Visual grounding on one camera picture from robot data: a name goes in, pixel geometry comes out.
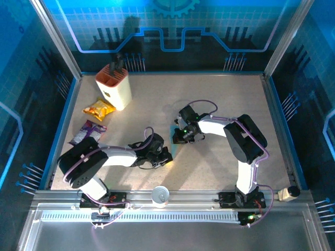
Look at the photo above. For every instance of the white paper cup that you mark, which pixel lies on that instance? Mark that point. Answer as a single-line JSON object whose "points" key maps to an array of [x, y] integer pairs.
{"points": [[160, 194]]}

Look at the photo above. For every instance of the aluminium frame post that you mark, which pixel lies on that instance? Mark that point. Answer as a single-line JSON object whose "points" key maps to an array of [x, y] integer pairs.
{"points": [[288, 39], [58, 39]]}

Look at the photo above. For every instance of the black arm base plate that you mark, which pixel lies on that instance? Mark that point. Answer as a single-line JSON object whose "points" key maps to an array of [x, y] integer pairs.
{"points": [[86, 202], [222, 200]]}

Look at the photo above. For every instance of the cream knife block orange top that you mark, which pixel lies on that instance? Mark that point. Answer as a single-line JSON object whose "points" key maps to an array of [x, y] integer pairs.
{"points": [[117, 91]]}

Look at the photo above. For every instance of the light blue paper sheet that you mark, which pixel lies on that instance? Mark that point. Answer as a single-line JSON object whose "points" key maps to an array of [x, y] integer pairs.
{"points": [[174, 147]]}

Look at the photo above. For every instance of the purple snack bag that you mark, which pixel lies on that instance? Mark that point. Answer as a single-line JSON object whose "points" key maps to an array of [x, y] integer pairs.
{"points": [[87, 129]]}

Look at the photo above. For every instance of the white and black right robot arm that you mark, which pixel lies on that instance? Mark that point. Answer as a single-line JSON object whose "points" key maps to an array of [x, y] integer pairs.
{"points": [[212, 128]]}

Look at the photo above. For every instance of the blue-edged aluminium side rail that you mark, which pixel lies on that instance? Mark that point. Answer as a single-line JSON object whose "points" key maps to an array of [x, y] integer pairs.
{"points": [[274, 104], [69, 104]]}

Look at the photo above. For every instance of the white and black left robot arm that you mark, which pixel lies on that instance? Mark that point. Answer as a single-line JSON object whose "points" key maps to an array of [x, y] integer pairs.
{"points": [[120, 157]]}

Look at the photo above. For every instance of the yellow snack bag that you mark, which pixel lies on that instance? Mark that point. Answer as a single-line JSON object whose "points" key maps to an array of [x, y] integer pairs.
{"points": [[99, 109]]}

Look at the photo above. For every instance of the aluminium table rail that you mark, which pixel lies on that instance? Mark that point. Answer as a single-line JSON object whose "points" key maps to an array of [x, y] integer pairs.
{"points": [[191, 198]]}

